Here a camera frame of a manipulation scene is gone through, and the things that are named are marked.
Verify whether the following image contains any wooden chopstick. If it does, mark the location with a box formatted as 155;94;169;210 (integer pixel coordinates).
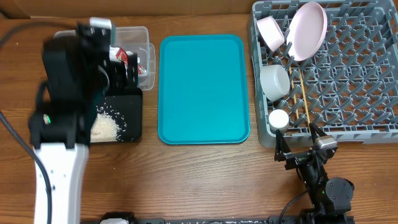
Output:
298;69;311;131
289;67;299;120

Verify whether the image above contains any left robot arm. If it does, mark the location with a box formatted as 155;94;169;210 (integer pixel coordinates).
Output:
29;17;143;223

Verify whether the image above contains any teal serving tray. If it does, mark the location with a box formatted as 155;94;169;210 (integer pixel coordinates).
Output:
158;34;250;145

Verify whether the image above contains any clear plastic bin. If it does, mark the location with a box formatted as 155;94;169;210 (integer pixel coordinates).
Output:
52;26;156;92

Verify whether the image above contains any grey bowl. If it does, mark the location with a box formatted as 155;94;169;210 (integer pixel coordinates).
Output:
260;65;290;101

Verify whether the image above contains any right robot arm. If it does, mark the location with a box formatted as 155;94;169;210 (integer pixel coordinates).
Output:
274;123;354;223

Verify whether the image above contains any black tray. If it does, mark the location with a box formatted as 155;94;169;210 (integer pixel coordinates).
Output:
96;88;143;142

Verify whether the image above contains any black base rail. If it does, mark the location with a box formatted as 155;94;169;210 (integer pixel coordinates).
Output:
77;211;355;224

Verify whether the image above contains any red strawberry wrapper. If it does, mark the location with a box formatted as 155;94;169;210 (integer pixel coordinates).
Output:
109;47;147;77

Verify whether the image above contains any white napkin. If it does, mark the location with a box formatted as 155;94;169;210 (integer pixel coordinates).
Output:
109;47;133;66

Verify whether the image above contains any white cup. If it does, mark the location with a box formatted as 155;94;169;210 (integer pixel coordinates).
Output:
269;110;290;134

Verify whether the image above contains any pink bowl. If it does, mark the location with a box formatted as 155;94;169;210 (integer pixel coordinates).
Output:
256;16;285;52

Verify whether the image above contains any pink plate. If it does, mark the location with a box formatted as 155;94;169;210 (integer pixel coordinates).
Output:
286;2;327;62

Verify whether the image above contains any grey dish rack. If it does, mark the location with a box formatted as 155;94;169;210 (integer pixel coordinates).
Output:
248;0;397;147

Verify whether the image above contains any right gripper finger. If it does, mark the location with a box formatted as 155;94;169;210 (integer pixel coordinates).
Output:
309;123;326;143
275;129;291;156

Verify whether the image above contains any pile of rice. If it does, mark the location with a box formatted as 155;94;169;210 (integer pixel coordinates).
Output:
91;103;127;143

